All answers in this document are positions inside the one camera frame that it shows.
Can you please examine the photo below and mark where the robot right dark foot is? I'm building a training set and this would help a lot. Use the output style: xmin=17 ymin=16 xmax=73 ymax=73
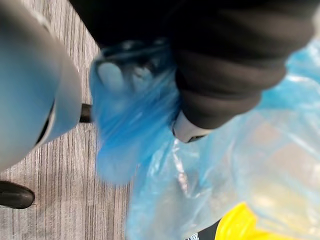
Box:
xmin=0 ymin=179 xmax=36 ymax=210

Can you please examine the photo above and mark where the blue plastic trash bag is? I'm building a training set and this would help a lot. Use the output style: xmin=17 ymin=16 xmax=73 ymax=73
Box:
xmin=89 ymin=37 xmax=320 ymax=240

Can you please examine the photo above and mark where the robot left silver leg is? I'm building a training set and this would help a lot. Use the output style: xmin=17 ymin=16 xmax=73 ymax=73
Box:
xmin=0 ymin=0 xmax=83 ymax=174

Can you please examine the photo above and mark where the black mesh waste bin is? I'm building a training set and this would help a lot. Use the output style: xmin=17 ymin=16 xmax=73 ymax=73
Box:
xmin=184 ymin=216 xmax=226 ymax=240

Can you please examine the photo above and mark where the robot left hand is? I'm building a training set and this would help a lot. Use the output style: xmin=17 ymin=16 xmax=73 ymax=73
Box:
xmin=69 ymin=0 xmax=320 ymax=144

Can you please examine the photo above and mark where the yellow plastic bag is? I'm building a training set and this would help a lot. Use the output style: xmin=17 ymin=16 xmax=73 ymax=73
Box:
xmin=214 ymin=201 xmax=297 ymax=240

